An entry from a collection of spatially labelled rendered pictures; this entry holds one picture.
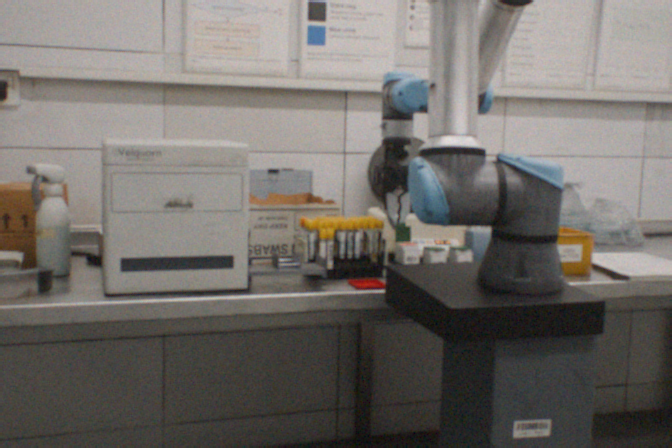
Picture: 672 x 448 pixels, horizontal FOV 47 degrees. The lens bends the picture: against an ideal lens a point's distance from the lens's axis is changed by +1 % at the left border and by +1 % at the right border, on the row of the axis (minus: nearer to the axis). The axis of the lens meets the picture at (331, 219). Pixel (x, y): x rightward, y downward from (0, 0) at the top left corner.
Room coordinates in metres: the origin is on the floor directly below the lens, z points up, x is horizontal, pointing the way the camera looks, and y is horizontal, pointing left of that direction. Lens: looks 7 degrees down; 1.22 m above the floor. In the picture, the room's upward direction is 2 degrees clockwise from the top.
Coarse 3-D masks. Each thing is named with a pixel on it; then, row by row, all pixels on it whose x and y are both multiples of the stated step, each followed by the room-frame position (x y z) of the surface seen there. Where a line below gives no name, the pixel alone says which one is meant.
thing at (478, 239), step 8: (472, 232) 1.81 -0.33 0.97; (480, 232) 1.81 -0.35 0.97; (488, 232) 1.82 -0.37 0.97; (464, 240) 1.84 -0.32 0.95; (472, 240) 1.81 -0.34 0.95; (480, 240) 1.81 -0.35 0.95; (488, 240) 1.82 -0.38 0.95; (472, 248) 1.81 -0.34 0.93; (480, 248) 1.81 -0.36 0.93; (472, 256) 1.80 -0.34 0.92; (480, 256) 1.81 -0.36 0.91
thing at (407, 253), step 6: (396, 246) 1.74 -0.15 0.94; (402, 246) 1.71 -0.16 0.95; (408, 246) 1.72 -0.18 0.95; (414, 246) 1.72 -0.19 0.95; (396, 252) 1.74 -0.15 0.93; (402, 252) 1.71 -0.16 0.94; (408, 252) 1.71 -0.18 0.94; (414, 252) 1.71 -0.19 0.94; (396, 258) 1.74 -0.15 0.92; (402, 258) 1.71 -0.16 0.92; (408, 258) 1.71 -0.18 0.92; (414, 258) 1.71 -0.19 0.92
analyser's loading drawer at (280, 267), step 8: (272, 256) 1.62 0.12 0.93; (296, 256) 1.61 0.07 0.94; (320, 256) 1.64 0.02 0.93; (272, 264) 1.62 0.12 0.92; (280, 264) 1.58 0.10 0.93; (288, 264) 1.58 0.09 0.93; (296, 264) 1.59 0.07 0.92; (304, 264) 1.64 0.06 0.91; (312, 264) 1.65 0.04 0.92; (320, 264) 1.63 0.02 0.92; (248, 272) 1.55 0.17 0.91; (256, 272) 1.56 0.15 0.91; (264, 272) 1.56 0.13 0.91; (272, 272) 1.57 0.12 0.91; (280, 272) 1.57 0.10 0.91; (288, 272) 1.58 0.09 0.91; (296, 272) 1.58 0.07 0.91; (304, 272) 1.59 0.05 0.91; (312, 272) 1.60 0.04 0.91; (320, 272) 1.60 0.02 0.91
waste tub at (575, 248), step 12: (564, 228) 1.94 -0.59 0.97; (564, 240) 1.80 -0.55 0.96; (576, 240) 1.81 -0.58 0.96; (588, 240) 1.82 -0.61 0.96; (564, 252) 1.80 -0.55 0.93; (576, 252) 1.81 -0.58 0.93; (588, 252) 1.82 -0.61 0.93; (564, 264) 1.80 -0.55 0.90; (576, 264) 1.81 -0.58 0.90; (588, 264) 1.82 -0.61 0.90
